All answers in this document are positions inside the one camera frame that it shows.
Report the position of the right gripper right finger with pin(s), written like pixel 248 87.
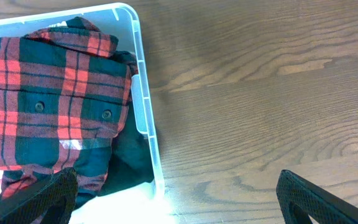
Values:
pixel 302 202

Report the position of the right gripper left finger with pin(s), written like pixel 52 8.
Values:
pixel 52 200

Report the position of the navy garment with tape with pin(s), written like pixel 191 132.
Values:
pixel 130 163

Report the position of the red navy plaid shirt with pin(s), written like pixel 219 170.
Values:
pixel 64 96

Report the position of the clear plastic storage container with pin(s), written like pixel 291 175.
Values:
pixel 138 204

